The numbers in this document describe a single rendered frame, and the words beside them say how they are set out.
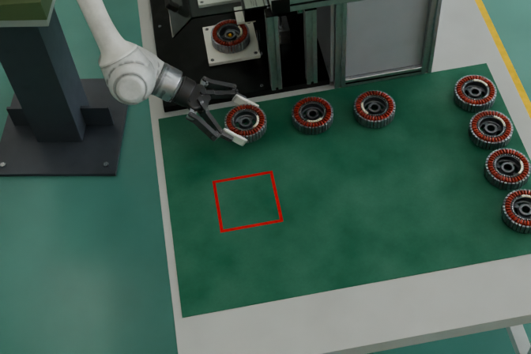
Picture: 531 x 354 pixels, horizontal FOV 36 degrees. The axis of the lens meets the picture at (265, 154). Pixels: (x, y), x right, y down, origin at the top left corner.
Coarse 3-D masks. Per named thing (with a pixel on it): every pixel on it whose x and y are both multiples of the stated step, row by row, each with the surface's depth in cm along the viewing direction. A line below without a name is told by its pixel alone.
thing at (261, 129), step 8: (240, 104) 224; (248, 104) 223; (232, 112) 222; (240, 112) 222; (248, 112) 223; (256, 112) 222; (264, 112) 222; (224, 120) 221; (232, 120) 220; (240, 120) 221; (248, 120) 222; (256, 120) 222; (264, 120) 220; (232, 128) 219; (240, 128) 221; (248, 128) 221; (256, 128) 218; (264, 128) 219; (248, 136) 218; (256, 136) 218
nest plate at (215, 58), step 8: (248, 24) 245; (208, 32) 244; (208, 40) 242; (256, 40) 241; (208, 48) 240; (248, 48) 239; (256, 48) 239; (208, 56) 239; (216, 56) 238; (224, 56) 238; (232, 56) 238; (240, 56) 238; (248, 56) 238; (256, 56) 238; (216, 64) 238
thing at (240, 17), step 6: (240, 12) 234; (246, 12) 229; (252, 12) 230; (258, 12) 230; (264, 12) 231; (294, 12) 232; (240, 18) 233; (246, 18) 231; (252, 18) 231; (258, 18) 232; (264, 18) 232
